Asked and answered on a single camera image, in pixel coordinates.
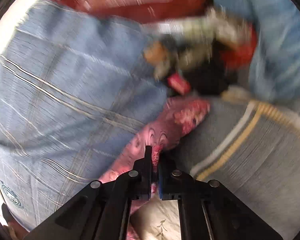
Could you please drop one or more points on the blue plaid pillow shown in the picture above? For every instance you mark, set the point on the blue plaid pillow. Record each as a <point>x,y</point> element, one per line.
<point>74,90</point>

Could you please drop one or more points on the pile of mixed clutter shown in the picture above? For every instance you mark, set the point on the pile of mixed clutter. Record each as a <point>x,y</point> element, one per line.
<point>200,54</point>

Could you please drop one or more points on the light blue cloth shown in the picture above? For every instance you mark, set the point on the light blue cloth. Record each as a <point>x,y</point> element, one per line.
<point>274,72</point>

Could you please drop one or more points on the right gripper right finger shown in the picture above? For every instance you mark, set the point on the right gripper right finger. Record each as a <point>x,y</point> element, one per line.
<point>208,210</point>

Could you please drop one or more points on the grey striped blanket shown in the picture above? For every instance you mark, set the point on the grey striped blanket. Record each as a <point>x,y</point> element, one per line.
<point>252,148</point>

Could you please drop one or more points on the pink floral garment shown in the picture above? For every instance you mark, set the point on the pink floral garment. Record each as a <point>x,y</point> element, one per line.
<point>178,118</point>

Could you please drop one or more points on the cream leaf-print pillow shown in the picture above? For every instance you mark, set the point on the cream leaf-print pillow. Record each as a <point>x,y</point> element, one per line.
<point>157,219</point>

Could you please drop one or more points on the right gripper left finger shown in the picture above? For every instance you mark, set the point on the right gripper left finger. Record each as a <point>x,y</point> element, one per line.
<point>100,210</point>

